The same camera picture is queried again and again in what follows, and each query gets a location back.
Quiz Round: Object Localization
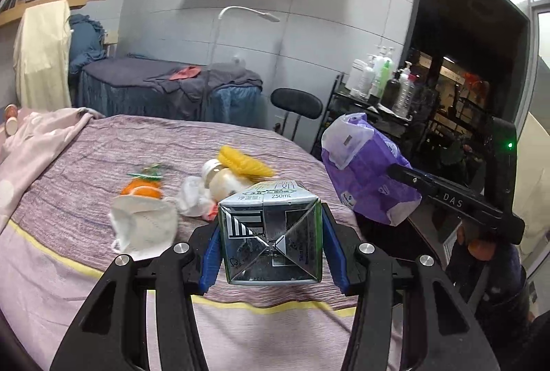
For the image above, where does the person's dark clothing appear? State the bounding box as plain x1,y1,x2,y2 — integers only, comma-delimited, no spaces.
444,242,550,371

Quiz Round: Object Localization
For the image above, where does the white face mask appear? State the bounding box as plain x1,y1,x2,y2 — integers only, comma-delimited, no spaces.
107,196,179,261

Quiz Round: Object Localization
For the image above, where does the yellow foam fruit net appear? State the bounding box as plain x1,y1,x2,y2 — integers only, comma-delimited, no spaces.
217,145,276,179

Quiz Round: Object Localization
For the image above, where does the person's right hand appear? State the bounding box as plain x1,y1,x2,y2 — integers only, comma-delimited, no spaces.
456,225,501,261

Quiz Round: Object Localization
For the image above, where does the dark blue bag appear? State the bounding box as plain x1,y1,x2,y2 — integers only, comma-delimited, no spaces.
69,13,108,75

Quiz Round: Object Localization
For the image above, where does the clear bottle with red cap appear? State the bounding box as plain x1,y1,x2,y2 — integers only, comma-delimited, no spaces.
393,74,418,119

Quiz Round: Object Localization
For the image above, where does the silver milk carton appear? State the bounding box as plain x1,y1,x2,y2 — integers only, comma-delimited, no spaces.
217,179,324,286

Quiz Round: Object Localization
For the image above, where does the blue grey suitcase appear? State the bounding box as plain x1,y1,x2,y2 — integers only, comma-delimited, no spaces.
77,53,265,128

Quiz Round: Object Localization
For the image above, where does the small red white bottle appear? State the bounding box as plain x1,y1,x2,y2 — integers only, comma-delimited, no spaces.
3,105,21,136

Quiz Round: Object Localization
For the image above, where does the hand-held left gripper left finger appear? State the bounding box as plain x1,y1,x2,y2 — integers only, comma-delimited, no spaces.
49,220,224,371

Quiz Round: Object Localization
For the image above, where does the green plastic wrapper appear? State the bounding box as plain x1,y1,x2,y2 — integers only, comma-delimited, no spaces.
126,163,166,181

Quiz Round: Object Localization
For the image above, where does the white tissue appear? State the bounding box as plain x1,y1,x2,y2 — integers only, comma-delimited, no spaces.
177,175,216,218

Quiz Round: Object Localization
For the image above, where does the orange peel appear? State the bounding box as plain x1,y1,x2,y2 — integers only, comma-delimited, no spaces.
120,179,165,200

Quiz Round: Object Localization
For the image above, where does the pink blanket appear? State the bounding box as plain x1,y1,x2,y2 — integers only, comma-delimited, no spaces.
0,107,95,234

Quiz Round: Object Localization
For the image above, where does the dark brown bottle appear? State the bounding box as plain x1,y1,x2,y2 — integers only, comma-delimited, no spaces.
380,62,413,109

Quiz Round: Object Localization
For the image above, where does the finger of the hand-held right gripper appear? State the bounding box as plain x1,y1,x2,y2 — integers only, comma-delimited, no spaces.
387,163,444,200

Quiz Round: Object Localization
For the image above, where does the cream hanging cloth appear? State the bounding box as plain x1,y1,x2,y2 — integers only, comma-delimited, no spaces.
13,0,73,111

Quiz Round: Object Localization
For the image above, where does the white pump bottle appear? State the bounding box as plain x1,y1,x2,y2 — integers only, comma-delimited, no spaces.
360,46,380,99

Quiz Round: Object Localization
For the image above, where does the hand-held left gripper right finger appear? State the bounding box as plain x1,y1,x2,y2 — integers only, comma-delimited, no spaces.
320,203,501,371

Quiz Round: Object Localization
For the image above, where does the green bottle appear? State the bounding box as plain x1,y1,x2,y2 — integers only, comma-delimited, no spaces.
372,48,395,101

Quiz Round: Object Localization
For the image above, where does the red cloth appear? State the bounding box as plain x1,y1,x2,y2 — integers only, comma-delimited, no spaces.
168,67,202,82

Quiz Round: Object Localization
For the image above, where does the black wire trolley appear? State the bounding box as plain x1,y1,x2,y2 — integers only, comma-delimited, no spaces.
309,72,430,165

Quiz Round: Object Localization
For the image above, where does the beige drink can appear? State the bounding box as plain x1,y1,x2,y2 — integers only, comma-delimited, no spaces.
201,159,252,202

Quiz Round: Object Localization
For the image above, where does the white floor lamp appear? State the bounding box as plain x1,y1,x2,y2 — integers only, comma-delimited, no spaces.
208,6,282,67

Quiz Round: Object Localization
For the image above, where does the black round stool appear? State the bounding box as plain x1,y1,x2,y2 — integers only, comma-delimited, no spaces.
271,88,323,142

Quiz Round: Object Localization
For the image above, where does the purple tissue pack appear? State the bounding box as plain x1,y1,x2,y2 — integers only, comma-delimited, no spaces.
321,112,422,226

